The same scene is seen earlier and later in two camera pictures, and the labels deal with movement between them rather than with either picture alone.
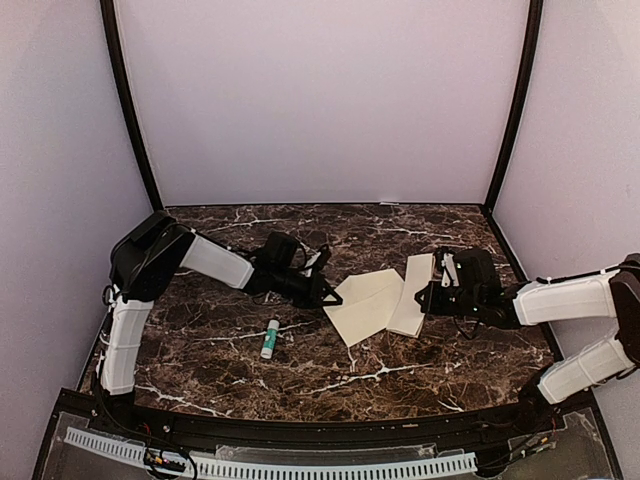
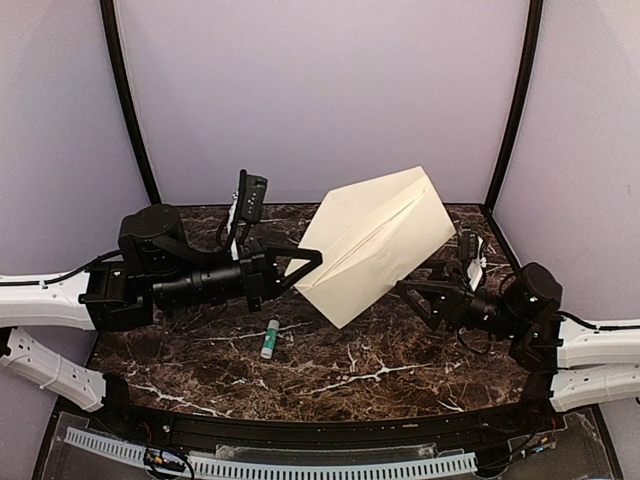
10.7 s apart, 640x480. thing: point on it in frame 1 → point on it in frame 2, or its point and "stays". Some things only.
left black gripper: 314,296 → 262,277
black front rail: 492,425 stays
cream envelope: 368,302 → 370,235
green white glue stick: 270,339 stays
